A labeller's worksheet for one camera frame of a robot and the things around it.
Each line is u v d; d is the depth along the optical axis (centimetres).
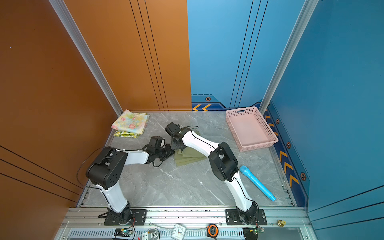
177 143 68
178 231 68
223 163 54
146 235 62
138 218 74
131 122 109
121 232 71
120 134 105
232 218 72
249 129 108
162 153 84
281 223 70
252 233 70
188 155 89
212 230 67
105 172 49
